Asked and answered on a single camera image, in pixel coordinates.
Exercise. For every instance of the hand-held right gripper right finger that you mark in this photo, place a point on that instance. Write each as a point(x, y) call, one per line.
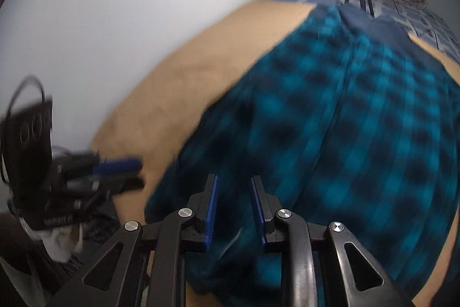
point(257, 213)

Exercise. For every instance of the blue checked bedsheet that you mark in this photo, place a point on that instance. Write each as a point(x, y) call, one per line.
point(424, 19)

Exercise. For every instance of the person's left hand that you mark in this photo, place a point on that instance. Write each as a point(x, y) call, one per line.
point(61, 242)

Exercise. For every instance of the blue plaid fleece jacket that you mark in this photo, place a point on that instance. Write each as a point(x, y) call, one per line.
point(323, 148)

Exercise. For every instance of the tan blanket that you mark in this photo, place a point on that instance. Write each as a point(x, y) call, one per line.
point(161, 94)

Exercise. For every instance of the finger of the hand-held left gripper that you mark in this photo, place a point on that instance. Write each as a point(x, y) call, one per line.
point(124, 184)
point(120, 165)

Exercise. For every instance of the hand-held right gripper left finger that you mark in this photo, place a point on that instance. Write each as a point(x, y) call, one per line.
point(212, 213)

